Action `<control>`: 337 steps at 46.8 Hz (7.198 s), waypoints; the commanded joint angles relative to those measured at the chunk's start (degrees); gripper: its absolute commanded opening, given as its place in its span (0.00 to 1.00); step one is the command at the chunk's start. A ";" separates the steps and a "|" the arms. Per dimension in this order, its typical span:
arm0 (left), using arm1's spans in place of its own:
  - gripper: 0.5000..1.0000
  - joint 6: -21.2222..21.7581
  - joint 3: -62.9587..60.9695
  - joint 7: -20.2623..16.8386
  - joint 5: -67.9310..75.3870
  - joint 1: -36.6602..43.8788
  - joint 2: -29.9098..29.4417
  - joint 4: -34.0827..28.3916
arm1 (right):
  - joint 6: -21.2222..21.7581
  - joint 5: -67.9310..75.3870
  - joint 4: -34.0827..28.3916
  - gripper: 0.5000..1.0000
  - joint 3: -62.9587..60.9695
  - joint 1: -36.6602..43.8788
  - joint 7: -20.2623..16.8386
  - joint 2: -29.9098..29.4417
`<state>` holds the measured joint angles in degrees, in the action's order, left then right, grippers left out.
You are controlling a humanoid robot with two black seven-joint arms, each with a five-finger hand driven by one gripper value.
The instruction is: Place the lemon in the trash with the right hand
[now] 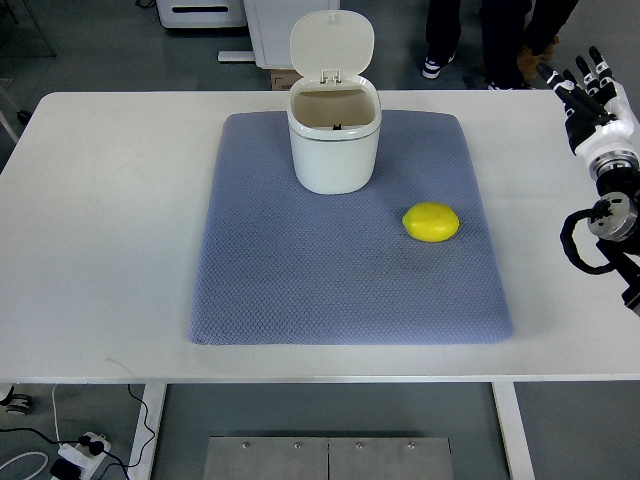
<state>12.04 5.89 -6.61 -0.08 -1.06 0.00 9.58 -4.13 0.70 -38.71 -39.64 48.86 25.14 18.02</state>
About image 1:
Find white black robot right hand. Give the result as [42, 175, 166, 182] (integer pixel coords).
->
[537, 46, 634, 156]

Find yellow lemon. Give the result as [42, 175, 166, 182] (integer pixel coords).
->
[402, 202, 460, 243]

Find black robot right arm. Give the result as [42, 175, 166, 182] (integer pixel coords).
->
[589, 149, 639, 315]

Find white trash bin open lid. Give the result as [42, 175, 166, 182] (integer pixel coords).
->
[287, 10, 382, 195]

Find person right leg dark trousers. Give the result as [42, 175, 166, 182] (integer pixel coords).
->
[480, 0, 531, 90]

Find person leg dark trousers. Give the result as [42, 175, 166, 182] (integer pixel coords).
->
[422, 0, 461, 80]
[480, 0, 531, 90]

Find person left leg dark trousers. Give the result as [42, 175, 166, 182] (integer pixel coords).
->
[422, 0, 461, 80]

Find blue quilted mat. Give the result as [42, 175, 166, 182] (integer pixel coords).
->
[189, 110, 513, 345]

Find cardboard box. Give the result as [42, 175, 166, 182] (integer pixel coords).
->
[270, 69, 301, 91]

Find white table right leg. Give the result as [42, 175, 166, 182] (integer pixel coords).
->
[492, 381, 535, 480]

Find white table leg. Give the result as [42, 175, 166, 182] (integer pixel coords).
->
[492, 381, 535, 480]
[127, 383, 167, 480]

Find white cabinet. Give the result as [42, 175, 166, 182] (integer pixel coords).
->
[218, 0, 340, 70]

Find white appliance with slot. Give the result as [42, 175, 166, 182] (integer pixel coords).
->
[156, 0, 247, 29]

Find grey metal floor plate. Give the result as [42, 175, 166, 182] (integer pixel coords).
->
[203, 437, 454, 479]

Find white table left leg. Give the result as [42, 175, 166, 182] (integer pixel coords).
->
[127, 383, 167, 480]

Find white power strip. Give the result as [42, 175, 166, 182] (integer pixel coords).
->
[58, 432, 111, 474]

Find black plug adapter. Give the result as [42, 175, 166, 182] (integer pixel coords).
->
[50, 458, 82, 480]

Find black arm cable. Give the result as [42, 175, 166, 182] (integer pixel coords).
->
[560, 207, 617, 276]

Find black power cable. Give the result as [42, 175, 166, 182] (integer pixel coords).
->
[0, 383, 157, 480]

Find white cable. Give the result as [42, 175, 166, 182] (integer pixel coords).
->
[0, 384, 66, 480]

